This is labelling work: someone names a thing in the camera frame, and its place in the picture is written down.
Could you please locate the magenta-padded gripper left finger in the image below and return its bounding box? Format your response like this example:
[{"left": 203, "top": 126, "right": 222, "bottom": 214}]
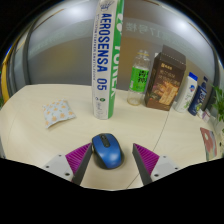
[{"left": 41, "top": 142, "right": 93, "bottom": 186}]

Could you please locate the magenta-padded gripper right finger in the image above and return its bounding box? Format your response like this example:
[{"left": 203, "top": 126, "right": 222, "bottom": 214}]
[{"left": 132, "top": 143, "right": 182, "bottom": 186}]

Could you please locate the blue and black computer mouse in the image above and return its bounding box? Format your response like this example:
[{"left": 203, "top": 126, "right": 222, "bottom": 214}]
[{"left": 91, "top": 132, "right": 125, "bottom": 170}]

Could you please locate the floral print mouse pad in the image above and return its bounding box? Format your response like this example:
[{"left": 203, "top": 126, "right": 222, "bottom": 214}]
[{"left": 199, "top": 127, "right": 218, "bottom": 162}]

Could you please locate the small patterned tissue packet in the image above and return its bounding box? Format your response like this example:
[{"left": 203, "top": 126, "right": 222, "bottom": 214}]
[{"left": 42, "top": 99, "right": 77, "bottom": 129}]

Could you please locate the small white patterned jar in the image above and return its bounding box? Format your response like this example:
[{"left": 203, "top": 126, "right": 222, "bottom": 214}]
[{"left": 201, "top": 108, "right": 212, "bottom": 123}]

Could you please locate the white blue-capped bottle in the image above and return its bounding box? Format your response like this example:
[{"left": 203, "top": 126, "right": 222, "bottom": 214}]
[{"left": 173, "top": 71, "right": 199, "bottom": 114}]

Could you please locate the clear green-labelled drink bottle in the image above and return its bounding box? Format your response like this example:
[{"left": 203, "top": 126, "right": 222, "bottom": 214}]
[{"left": 126, "top": 49, "right": 152, "bottom": 107}]

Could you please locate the dark blue pump bottle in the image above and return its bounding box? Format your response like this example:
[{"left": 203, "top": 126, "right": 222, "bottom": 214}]
[{"left": 187, "top": 76, "right": 209, "bottom": 117}]

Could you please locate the brown carton box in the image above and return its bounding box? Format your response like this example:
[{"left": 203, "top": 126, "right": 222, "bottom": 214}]
[{"left": 143, "top": 44, "right": 187, "bottom": 112}]

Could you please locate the white and green shuttlecock tube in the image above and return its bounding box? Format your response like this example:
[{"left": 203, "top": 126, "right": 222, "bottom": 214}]
[{"left": 91, "top": 0, "right": 125, "bottom": 120}]

